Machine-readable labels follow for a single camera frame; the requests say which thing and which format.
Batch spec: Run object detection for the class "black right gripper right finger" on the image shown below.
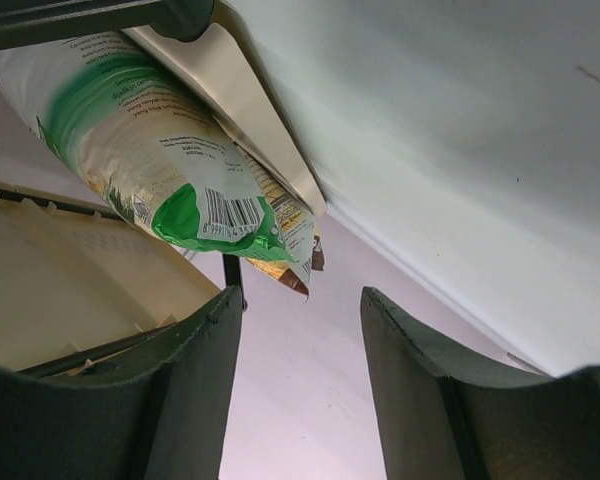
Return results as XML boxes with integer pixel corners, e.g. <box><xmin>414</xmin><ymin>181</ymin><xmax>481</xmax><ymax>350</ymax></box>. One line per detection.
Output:
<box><xmin>360</xmin><ymin>287</ymin><xmax>600</xmax><ymax>479</ymax></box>

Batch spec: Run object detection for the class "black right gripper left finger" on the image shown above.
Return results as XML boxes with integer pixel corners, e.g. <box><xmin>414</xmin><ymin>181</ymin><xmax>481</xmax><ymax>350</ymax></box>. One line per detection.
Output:
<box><xmin>0</xmin><ymin>288</ymin><xmax>242</xmax><ymax>479</ymax></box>

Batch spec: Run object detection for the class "brown Chuba chips bag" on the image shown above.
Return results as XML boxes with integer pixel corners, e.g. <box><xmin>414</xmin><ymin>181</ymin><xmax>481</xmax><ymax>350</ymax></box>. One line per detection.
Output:
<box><xmin>237</xmin><ymin>146</ymin><xmax>325</xmax><ymax>298</ymax></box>

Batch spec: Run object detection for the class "green Chuba cassava chips bag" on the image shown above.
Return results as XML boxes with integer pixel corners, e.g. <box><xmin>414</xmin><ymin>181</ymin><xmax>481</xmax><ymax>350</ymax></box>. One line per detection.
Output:
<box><xmin>0</xmin><ymin>32</ymin><xmax>292</xmax><ymax>261</ymax></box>

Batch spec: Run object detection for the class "beige three-tier black-framed shelf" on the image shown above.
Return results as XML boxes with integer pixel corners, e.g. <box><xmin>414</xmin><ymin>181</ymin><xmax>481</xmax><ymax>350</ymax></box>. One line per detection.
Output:
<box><xmin>0</xmin><ymin>1</ymin><xmax>326</xmax><ymax>375</ymax></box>

